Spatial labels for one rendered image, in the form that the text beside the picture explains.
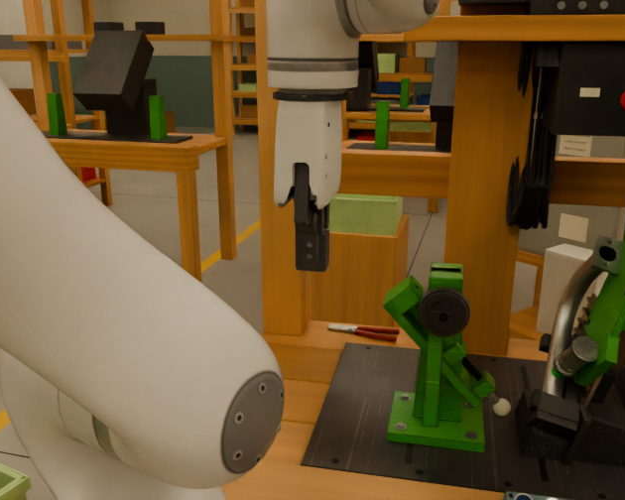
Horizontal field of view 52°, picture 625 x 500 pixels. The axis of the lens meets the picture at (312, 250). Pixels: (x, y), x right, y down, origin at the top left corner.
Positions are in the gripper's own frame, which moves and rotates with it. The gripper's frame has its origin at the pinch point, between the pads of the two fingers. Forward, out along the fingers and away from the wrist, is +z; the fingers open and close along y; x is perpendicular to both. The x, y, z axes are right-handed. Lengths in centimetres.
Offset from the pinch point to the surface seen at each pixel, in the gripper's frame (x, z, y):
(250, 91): -317, 60, -986
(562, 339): 32, 25, -39
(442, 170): 12, 5, -74
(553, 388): 31, 30, -33
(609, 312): 37, 17, -32
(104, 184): -305, 109, -484
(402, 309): 7.3, 18.9, -31.3
